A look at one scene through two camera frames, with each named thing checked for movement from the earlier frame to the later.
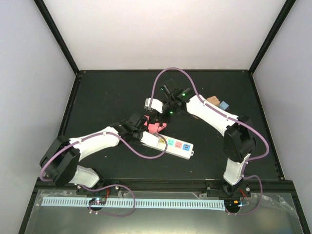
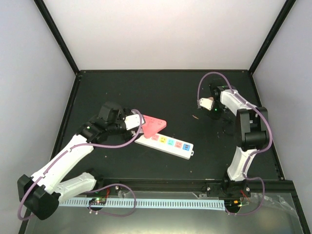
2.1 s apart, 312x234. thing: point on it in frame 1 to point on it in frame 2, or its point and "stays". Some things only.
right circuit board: x=232 y=204 stays
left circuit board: x=98 y=201 stays
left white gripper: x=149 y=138 to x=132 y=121
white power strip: x=176 y=147 stays
